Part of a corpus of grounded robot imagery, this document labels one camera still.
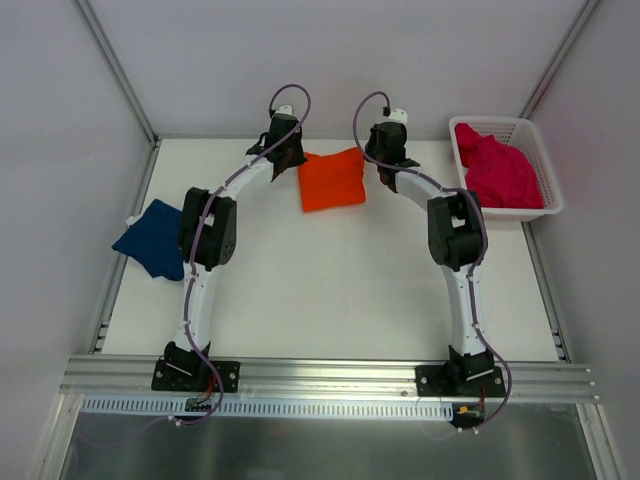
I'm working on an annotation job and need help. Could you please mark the orange t shirt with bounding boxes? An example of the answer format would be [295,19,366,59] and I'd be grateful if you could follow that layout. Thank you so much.
[297,147,366,213]

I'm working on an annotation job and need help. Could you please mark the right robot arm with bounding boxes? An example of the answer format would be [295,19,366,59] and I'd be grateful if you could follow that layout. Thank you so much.
[364,120,505,398]

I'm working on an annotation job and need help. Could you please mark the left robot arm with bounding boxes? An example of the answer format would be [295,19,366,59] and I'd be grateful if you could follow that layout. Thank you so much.
[151,104,306,392]

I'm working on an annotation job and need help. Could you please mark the magenta t shirt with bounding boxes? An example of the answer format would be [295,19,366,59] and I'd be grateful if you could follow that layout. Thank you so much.
[454,123,544,209]

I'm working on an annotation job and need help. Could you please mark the folded navy blue t shirt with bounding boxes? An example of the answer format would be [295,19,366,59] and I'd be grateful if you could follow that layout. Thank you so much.
[111,199,184,282]

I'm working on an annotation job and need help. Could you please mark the folded white t shirt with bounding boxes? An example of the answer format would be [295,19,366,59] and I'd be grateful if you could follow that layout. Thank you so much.
[125,215,141,227]

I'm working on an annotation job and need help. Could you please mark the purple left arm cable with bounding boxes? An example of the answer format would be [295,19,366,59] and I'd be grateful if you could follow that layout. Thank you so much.
[183,84,314,429]

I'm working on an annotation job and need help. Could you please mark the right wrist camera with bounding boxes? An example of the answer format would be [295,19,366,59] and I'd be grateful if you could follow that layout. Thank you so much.
[388,108,408,125]

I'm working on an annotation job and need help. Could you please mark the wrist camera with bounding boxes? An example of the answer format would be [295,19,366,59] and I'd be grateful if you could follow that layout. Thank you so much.
[275,104,294,116]
[388,108,408,125]

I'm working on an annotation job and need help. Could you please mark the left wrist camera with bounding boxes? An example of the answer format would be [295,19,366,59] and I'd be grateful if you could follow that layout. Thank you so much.
[275,104,294,116]

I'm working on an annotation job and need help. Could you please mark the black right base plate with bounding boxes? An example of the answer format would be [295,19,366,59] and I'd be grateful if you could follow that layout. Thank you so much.
[414,364,506,398]

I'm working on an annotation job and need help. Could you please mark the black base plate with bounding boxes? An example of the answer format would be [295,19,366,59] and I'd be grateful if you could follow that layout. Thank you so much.
[151,358,241,393]
[414,364,506,398]

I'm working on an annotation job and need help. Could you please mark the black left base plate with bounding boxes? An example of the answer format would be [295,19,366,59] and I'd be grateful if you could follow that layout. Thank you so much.
[151,358,241,393]

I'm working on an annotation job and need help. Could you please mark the white slotted cable duct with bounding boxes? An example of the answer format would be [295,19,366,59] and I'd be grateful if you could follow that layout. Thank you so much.
[80,395,454,422]

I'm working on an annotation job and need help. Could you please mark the aluminium front rail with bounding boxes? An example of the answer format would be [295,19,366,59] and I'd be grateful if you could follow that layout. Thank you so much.
[60,355,602,404]

